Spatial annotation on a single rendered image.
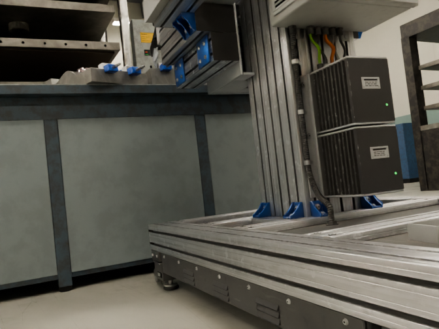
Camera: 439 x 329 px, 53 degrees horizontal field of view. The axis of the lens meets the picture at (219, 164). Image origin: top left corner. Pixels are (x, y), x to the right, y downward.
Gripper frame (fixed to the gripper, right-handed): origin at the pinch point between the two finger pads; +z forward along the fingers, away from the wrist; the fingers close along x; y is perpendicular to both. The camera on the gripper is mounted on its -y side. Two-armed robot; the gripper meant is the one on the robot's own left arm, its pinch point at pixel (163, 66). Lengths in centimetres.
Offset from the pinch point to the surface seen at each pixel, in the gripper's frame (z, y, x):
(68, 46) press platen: -35, -79, -29
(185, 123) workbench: 27.0, 3.8, 6.4
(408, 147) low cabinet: 26, -387, 594
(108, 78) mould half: 8.7, 11.1, -27.5
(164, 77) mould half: 5.5, 2.1, -0.8
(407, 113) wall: -42, -419, 640
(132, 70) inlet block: 5.4, 11.3, -17.4
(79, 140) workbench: 32, 4, -40
